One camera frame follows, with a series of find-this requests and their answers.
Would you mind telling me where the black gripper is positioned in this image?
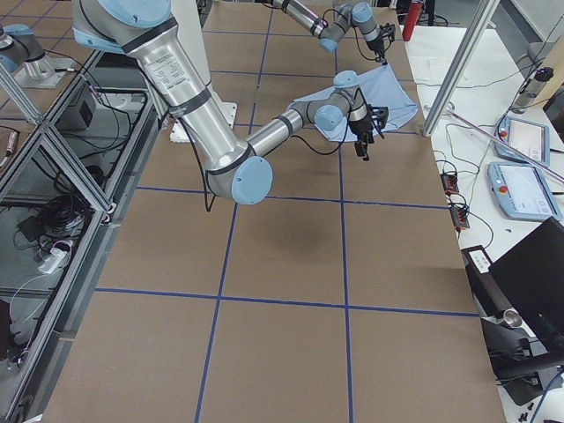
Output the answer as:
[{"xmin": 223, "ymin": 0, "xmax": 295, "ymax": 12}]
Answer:
[
  {"xmin": 350, "ymin": 115, "xmax": 375, "ymax": 161},
  {"xmin": 368, "ymin": 37, "xmax": 389, "ymax": 66}
]

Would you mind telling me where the light blue t-shirt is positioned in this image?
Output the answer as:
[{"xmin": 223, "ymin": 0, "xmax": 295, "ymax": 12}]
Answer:
[{"xmin": 295, "ymin": 65, "xmax": 418, "ymax": 132}]

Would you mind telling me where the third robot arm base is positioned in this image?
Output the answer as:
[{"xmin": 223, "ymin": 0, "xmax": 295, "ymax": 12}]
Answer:
[{"xmin": 1, "ymin": 24, "xmax": 76, "ymax": 89}]

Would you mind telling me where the red cylinder bottle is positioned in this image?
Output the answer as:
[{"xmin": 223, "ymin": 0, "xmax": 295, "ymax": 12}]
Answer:
[{"xmin": 402, "ymin": 0, "xmax": 424, "ymax": 42}]

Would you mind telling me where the orange black terminal board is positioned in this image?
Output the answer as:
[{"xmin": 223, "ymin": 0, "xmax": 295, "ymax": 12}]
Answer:
[{"xmin": 440, "ymin": 173, "xmax": 459, "ymax": 195}]

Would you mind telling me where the near blue teach pendant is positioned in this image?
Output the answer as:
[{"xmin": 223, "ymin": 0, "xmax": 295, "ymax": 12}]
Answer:
[{"xmin": 487, "ymin": 162, "xmax": 563, "ymax": 221}]

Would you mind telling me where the blue teach pendant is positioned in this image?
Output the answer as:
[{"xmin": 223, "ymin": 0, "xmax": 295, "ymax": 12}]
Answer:
[
  {"xmin": 487, "ymin": 162, "xmax": 563, "ymax": 221},
  {"xmin": 499, "ymin": 116, "xmax": 550, "ymax": 167}
]

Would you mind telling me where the far blue teach pendant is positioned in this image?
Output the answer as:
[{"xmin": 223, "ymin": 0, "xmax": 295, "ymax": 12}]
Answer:
[{"xmin": 499, "ymin": 116, "xmax": 550, "ymax": 167}]

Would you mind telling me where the white reacher grabber stick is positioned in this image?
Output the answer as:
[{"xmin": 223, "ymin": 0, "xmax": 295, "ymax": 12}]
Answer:
[{"xmin": 444, "ymin": 101, "xmax": 564, "ymax": 182}]

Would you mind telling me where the black laptop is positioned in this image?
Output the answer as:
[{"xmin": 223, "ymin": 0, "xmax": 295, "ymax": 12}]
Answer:
[{"xmin": 490, "ymin": 218, "xmax": 563, "ymax": 352}]

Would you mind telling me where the black monitor stand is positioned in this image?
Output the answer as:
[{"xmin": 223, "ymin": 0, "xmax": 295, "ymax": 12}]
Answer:
[{"xmin": 461, "ymin": 246, "xmax": 563, "ymax": 406}]

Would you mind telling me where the grey electronics box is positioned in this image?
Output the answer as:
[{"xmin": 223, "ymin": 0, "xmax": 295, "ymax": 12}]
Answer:
[{"xmin": 55, "ymin": 85, "xmax": 96, "ymax": 131}]

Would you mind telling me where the white power strip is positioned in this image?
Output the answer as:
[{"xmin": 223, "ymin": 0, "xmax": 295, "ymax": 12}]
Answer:
[{"xmin": 38, "ymin": 247, "xmax": 70, "ymax": 274}]

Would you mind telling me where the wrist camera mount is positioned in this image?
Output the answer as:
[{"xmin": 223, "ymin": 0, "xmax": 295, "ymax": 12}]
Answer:
[
  {"xmin": 368, "ymin": 104, "xmax": 389, "ymax": 138},
  {"xmin": 380, "ymin": 23, "xmax": 396, "ymax": 43}
]

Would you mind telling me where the aluminium frame post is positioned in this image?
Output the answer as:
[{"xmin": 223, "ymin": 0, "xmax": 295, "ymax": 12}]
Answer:
[{"xmin": 422, "ymin": 0, "xmax": 500, "ymax": 137}]

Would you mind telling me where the aluminium frame rail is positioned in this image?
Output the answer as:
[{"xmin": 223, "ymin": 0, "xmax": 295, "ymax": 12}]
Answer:
[{"xmin": 1, "ymin": 53, "xmax": 158, "ymax": 422}]

